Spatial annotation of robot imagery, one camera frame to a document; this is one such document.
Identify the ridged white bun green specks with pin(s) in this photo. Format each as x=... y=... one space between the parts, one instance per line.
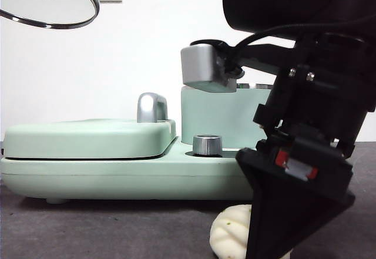
x=229 y=232

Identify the chrome control knob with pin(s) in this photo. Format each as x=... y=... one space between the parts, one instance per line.
x=207 y=146

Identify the mint green breakfast machine base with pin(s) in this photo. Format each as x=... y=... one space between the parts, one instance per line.
x=132 y=179

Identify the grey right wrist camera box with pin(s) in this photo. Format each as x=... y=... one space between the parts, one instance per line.
x=199 y=65

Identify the mint green griddle lid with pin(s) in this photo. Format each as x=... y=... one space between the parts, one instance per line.
x=88 y=138

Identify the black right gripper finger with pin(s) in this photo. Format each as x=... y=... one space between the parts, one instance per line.
x=288 y=206

